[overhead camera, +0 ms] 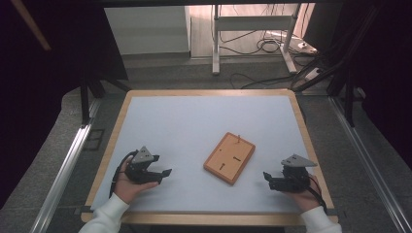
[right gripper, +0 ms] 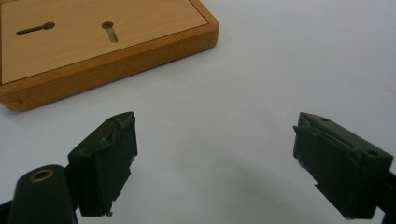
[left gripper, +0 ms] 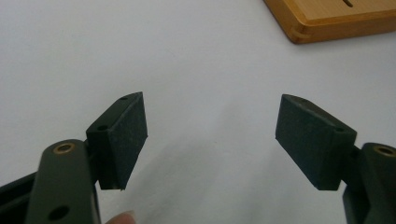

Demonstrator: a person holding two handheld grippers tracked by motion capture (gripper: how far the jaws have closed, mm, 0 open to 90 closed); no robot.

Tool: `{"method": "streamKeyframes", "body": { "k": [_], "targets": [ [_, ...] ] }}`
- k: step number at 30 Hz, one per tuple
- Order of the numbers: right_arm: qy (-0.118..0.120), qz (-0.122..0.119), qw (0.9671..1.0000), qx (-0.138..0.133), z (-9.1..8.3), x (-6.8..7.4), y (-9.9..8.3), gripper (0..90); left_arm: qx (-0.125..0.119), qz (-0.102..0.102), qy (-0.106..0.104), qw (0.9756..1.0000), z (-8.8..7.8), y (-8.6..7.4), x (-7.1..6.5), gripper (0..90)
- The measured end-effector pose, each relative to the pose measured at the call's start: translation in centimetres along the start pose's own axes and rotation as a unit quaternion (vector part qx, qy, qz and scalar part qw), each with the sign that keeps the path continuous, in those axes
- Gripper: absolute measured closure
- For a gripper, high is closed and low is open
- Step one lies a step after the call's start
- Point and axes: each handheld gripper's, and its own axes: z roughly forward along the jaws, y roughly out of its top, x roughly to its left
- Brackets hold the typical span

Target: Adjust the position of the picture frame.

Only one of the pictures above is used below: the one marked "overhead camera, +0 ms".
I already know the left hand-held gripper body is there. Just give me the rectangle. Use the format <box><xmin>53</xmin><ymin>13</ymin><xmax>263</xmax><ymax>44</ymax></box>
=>
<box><xmin>123</xmin><ymin>146</ymin><xmax>163</xmax><ymax>185</ymax></box>

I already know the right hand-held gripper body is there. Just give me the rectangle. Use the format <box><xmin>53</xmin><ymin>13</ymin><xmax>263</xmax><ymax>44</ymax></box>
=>
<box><xmin>277</xmin><ymin>153</ymin><xmax>319</xmax><ymax>194</ymax></box>

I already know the person's right hand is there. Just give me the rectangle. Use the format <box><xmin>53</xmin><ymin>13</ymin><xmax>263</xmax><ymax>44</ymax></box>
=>
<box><xmin>283</xmin><ymin>174</ymin><xmax>324</xmax><ymax>214</ymax></box>

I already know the person's left hand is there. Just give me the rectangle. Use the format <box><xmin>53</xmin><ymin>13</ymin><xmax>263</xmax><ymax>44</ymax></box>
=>
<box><xmin>113</xmin><ymin>155</ymin><xmax>160</xmax><ymax>205</ymax></box>

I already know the orange wooden board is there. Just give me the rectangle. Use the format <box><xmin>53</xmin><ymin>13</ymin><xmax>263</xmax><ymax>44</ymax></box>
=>
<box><xmin>202</xmin><ymin>131</ymin><xmax>257</xmax><ymax>186</ymax></box>

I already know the dark floor socket cover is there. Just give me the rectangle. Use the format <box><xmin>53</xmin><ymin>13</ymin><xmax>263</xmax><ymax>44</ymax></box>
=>
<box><xmin>83</xmin><ymin>128</ymin><xmax>107</xmax><ymax>151</ymax></box>

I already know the black metal stand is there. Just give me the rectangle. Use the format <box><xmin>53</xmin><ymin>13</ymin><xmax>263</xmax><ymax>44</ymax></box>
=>
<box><xmin>326</xmin><ymin>62</ymin><xmax>358</xmax><ymax>128</ymax></box>
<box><xmin>79</xmin><ymin>73</ymin><xmax>131</xmax><ymax>126</ymax></box>

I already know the white power strip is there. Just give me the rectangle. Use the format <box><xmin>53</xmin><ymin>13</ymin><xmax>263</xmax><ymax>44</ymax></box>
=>
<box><xmin>303</xmin><ymin>66</ymin><xmax>326</xmax><ymax>83</ymax></box>
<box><xmin>295</xmin><ymin>40</ymin><xmax>319</xmax><ymax>55</ymax></box>

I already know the white cabinet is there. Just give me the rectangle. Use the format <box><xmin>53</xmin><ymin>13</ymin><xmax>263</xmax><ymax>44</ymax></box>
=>
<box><xmin>103</xmin><ymin>5</ymin><xmax>192</xmax><ymax>56</ymax></box>

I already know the wooden beam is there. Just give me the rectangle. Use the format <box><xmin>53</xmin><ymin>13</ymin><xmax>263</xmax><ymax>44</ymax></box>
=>
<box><xmin>11</xmin><ymin>0</ymin><xmax>52</xmax><ymax>52</ymax></box>

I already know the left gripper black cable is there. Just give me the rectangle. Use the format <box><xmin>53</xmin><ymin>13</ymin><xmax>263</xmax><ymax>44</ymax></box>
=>
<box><xmin>109</xmin><ymin>150</ymin><xmax>139</xmax><ymax>199</ymax></box>

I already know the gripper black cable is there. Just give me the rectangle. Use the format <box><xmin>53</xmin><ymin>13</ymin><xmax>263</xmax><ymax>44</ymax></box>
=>
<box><xmin>305</xmin><ymin>175</ymin><xmax>328</xmax><ymax>214</ymax></box>
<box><xmin>109</xmin><ymin>150</ymin><xmax>139</xmax><ymax>199</ymax></box>

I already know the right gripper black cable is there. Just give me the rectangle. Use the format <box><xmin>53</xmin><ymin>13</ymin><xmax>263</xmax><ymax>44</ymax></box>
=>
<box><xmin>305</xmin><ymin>175</ymin><xmax>328</xmax><ymax>214</ymax></box>

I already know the aluminium rail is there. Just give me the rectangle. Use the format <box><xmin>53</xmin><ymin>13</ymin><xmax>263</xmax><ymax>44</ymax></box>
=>
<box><xmin>28</xmin><ymin>123</ymin><xmax>94</xmax><ymax>233</ymax></box>
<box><xmin>327</xmin><ymin>96</ymin><xmax>412</xmax><ymax>233</ymax></box>

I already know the long black floor cable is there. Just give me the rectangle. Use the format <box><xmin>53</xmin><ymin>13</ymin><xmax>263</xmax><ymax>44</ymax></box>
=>
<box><xmin>229</xmin><ymin>72</ymin><xmax>296</xmax><ymax>90</ymax></box>

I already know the black floor cable bundle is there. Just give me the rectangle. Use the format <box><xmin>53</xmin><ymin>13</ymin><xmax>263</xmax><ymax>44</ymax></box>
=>
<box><xmin>219</xmin><ymin>29</ymin><xmax>300</xmax><ymax>56</ymax></box>

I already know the white metal desk frame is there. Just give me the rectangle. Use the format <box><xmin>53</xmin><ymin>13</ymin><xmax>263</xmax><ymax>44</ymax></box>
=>
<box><xmin>211</xmin><ymin>3</ymin><xmax>302</xmax><ymax>77</ymax></box>

